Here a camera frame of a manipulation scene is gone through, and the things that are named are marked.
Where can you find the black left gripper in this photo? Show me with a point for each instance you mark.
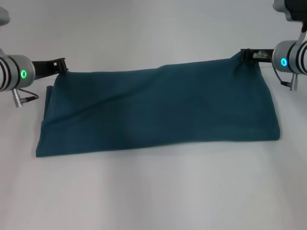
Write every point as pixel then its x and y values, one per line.
pixel 44 68

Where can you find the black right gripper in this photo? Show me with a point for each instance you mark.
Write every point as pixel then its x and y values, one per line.
pixel 261 56

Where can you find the teal t-shirt with FREE print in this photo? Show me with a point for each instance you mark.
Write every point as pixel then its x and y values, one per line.
pixel 156 110

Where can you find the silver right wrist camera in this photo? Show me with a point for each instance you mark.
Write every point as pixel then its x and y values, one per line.
pixel 291 9

